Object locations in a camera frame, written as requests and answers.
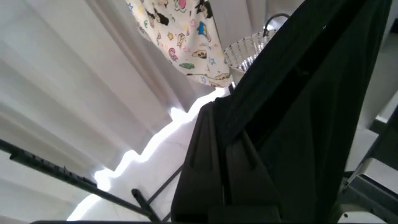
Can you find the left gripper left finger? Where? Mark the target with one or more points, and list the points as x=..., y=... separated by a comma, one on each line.
x=199, y=186

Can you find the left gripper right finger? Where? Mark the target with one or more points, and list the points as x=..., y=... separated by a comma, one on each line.
x=248, y=186

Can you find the black garment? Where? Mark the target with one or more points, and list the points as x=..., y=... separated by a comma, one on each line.
x=311, y=109

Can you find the cream printed garment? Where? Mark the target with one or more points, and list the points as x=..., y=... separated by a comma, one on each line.
x=186, y=37

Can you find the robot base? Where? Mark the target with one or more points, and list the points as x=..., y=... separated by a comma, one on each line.
x=370, y=180

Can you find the white laundry basket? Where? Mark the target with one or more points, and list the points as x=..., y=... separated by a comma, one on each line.
x=245, y=49

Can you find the black clothes rack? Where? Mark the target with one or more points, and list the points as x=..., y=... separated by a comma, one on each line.
x=62, y=174

